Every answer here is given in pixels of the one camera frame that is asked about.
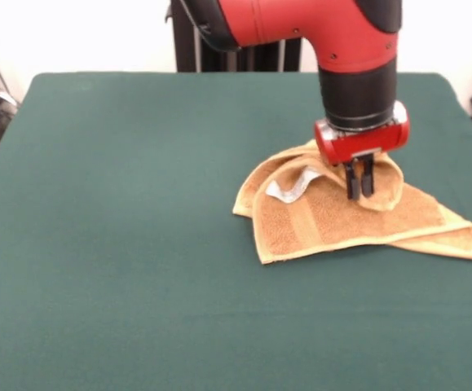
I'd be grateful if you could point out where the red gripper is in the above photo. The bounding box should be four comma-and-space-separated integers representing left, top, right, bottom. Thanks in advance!
314, 116, 411, 201

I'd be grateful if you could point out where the orange terry towel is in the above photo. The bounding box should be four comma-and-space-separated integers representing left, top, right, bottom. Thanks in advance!
232, 138, 472, 266

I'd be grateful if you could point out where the dark green table cloth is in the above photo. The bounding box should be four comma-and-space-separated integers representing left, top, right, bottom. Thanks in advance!
0, 71, 472, 391

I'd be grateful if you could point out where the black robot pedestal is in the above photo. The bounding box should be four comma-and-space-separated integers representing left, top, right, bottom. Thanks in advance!
165, 0, 302, 74

